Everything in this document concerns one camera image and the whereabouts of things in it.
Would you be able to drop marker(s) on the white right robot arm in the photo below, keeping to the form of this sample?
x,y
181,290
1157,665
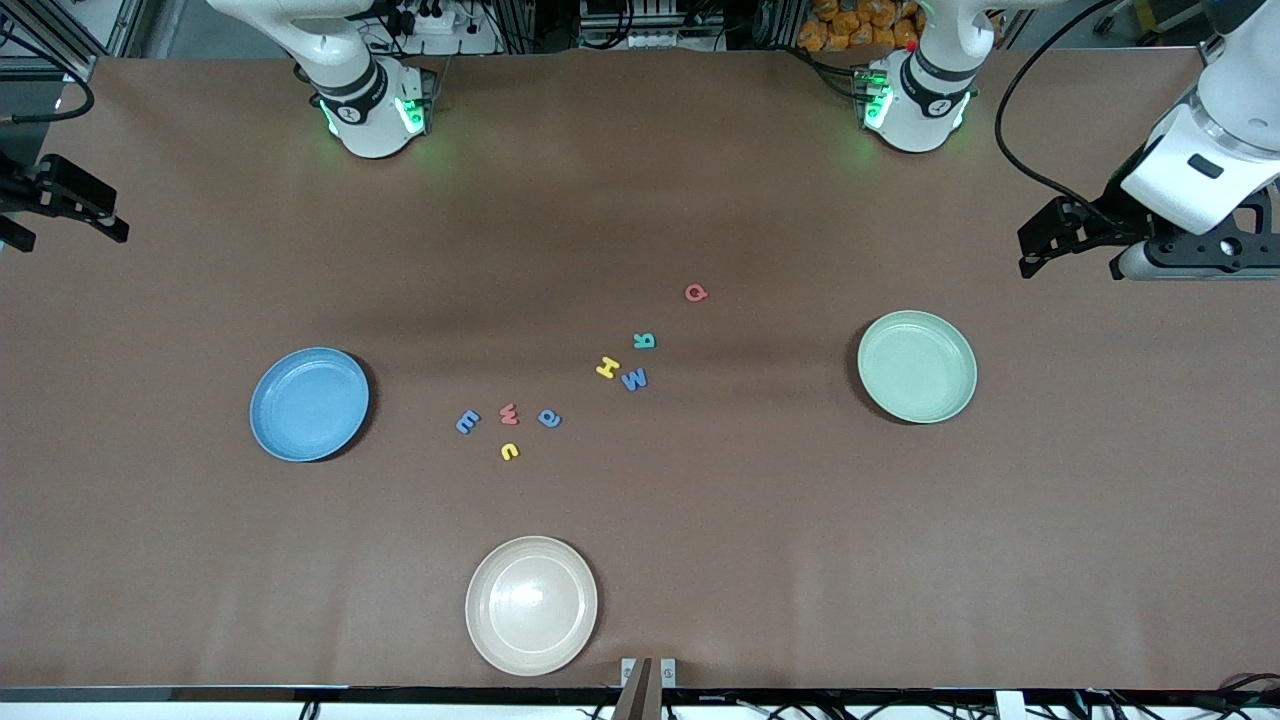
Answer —
x,y
365,110

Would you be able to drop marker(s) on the blue foam lowercase a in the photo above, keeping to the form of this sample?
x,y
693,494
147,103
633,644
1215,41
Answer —
x,y
552,420

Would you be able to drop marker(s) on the beige plate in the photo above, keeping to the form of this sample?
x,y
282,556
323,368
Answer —
x,y
530,605

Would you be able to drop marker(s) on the grey equipment rack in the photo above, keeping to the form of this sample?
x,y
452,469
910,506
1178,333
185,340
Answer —
x,y
650,25

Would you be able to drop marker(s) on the red foam lowercase w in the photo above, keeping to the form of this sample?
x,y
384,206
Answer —
x,y
509,414

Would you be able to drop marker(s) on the blue plate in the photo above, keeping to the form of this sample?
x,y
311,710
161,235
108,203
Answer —
x,y
310,405

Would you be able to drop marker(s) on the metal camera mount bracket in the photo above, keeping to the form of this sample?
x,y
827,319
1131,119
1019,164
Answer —
x,y
640,690

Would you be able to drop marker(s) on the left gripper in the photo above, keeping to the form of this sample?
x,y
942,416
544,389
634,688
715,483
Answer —
x,y
1112,211

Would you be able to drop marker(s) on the red foam capital Q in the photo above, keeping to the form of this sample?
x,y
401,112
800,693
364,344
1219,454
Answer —
x,y
689,293

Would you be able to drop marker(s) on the white power strip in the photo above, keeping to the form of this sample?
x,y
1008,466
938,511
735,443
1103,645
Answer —
x,y
450,42

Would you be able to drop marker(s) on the blue foam lowercase m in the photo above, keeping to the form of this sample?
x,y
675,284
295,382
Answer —
x,y
467,422

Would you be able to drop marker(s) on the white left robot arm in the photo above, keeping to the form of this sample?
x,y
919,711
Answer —
x,y
925,100

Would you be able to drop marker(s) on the yellow foam capital H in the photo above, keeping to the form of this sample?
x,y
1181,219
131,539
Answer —
x,y
608,367

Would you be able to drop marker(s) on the light green plate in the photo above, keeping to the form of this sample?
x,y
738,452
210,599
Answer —
x,y
915,365

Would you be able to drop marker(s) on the aluminium frame profile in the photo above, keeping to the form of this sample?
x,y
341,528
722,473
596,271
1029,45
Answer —
x,y
110,30

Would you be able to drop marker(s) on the teal foam capital R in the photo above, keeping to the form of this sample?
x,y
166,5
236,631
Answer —
x,y
645,341

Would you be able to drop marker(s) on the yellow foam lowercase u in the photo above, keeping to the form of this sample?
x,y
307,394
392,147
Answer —
x,y
509,446

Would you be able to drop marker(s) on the blue foam capital M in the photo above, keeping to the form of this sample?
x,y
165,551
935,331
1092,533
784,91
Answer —
x,y
634,379

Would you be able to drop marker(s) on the orange snack bags pile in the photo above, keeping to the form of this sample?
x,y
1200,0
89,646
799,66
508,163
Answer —
x,y
850,20

